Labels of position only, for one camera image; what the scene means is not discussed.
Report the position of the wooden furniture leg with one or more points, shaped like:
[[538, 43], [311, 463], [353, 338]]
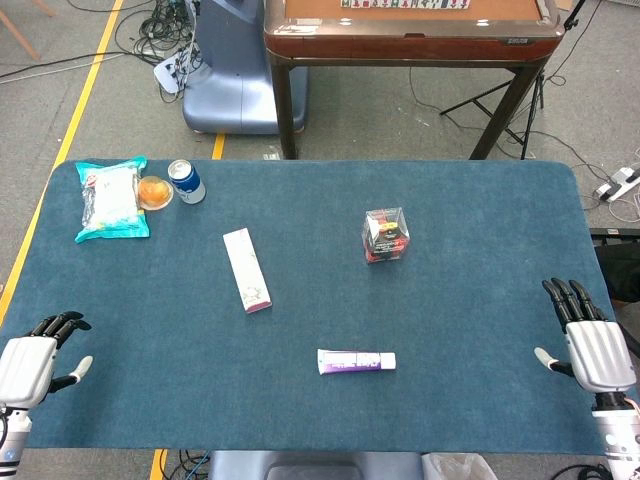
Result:
[[20, 35]]

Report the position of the blue-grey mobile robot base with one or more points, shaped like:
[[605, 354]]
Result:
[[235, 75]]

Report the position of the clear plastic bag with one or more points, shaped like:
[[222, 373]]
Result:
[[455, 467]]

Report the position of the white power strip grey stripe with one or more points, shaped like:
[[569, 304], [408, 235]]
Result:
[[620, 182]]

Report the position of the clear cube box red black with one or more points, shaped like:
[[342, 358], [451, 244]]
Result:
[[386, 237]]

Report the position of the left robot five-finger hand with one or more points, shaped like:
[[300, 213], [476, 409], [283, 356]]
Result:
[[25, 367]]

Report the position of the black tripod stand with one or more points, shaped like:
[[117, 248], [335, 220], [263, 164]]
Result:
[[539, 95]]

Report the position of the white power strip with plugs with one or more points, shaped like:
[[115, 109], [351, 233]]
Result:
[[167, 75]]

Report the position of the row of mahjong tiles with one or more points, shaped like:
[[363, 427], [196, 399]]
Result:
[[405, 3]]

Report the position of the teal and white snack bag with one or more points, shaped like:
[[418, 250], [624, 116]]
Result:
[[110, 202]]

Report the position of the brown mahjong table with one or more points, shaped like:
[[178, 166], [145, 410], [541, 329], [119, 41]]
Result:
[[400, 47]]

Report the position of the blue felt table cover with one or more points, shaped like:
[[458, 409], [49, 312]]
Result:
[[150, 375]]

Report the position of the blue and white soda can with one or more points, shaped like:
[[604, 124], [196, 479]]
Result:
[[187, 185]]

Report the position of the long white floral box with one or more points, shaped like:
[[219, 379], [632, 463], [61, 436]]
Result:
[[247, 272]]

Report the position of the orange fruit jelly cup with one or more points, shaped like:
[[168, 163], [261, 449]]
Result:
[[154, 194]]

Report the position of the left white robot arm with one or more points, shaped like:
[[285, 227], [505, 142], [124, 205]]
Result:
[[12, 440]]

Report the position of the black crate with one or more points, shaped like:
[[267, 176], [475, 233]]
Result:
[[620, 260]]

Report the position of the blue-grey robot torso base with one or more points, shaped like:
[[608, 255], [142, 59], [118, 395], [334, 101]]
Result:
[[315, 465]]

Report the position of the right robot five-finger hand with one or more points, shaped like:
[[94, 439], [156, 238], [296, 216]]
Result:
[[600, 355]]

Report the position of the purple and white toothpaste tube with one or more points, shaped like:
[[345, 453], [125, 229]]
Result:
[[350, 362]]

